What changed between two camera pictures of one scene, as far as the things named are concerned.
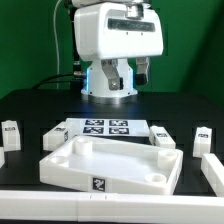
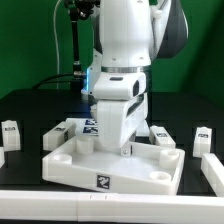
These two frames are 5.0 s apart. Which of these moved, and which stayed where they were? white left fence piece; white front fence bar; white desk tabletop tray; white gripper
Moved: white gripper; white desk tabletop tray
Stayed: white left fence piece; white front fence bar
